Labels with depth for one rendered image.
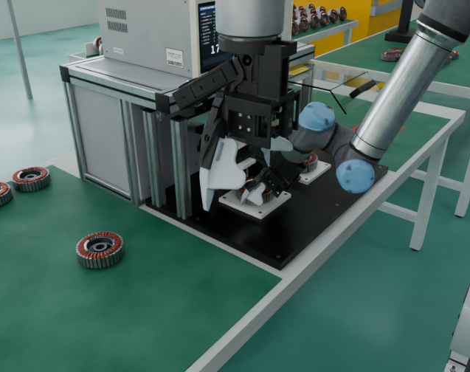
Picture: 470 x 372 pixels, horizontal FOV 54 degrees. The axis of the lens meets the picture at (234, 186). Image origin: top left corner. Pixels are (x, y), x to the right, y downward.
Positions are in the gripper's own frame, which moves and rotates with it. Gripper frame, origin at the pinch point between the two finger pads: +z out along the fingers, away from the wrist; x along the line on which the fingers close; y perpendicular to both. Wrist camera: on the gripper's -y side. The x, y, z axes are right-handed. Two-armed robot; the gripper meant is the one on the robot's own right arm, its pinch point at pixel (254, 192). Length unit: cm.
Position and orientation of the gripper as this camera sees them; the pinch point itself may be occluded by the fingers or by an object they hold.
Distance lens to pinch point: 132.5
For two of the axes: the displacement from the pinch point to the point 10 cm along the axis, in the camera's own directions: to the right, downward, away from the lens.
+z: -3.6, 5.9, 7.2
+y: 6.3, 7.3, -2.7
